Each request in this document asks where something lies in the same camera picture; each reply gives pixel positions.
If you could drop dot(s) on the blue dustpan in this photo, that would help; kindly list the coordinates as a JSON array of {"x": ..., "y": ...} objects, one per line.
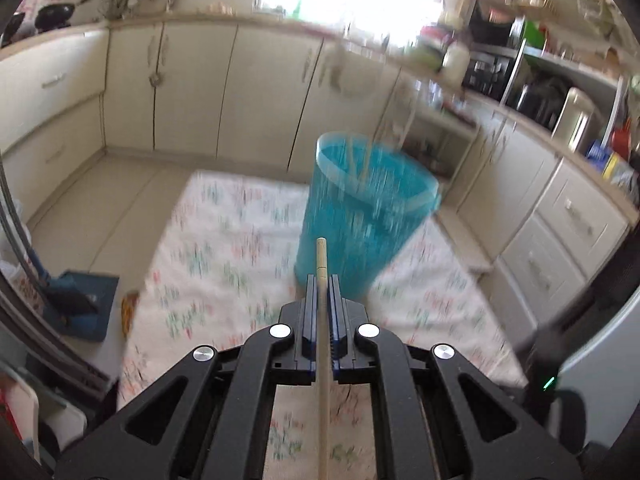
[{"x": 79, "y": 304}]

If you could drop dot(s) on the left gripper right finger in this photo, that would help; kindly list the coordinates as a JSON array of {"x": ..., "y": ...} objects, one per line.
[{"x": 349, "y": 364}]

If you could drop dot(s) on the black frying pan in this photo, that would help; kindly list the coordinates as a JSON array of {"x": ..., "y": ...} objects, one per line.
[{"x": 56, "y": 15}]

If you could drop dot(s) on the teal perforated plastic basket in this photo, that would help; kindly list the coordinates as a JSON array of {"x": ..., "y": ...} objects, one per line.
[{"x": 366, "y": 200}]

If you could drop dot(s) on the floral tablecloth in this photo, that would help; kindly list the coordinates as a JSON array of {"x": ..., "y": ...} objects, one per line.
[{"x": 225, "y": 267}]

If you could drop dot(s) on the white electric kettle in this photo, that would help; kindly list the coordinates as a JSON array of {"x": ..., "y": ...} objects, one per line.
[{"x": 579, "y": 124}]

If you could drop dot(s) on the wooden chopstick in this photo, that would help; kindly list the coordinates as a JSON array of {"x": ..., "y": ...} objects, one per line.
[{"x": 324, "y": 367}]

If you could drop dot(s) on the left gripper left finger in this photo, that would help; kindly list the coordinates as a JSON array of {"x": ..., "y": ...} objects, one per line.
[{"x": 297, "y": 363}]

